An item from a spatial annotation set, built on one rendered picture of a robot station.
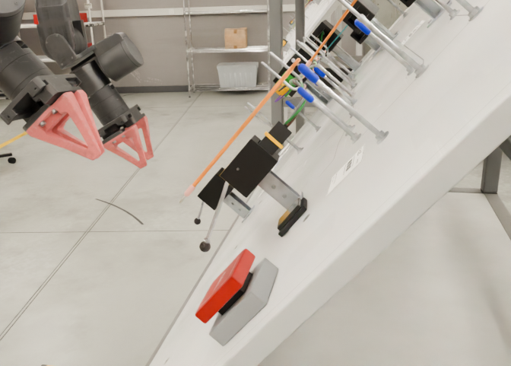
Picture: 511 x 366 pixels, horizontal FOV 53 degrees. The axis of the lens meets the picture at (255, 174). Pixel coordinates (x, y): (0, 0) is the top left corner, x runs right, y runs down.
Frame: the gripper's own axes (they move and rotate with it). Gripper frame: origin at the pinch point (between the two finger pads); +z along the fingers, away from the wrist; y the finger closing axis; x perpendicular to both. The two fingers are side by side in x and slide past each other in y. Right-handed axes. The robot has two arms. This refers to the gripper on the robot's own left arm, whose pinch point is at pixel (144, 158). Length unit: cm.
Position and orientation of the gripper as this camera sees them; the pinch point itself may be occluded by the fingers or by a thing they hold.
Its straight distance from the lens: 98.8
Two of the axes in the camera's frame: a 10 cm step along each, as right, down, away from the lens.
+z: 5.2, 8.2, 2.5
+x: -8.5, 4.8, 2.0
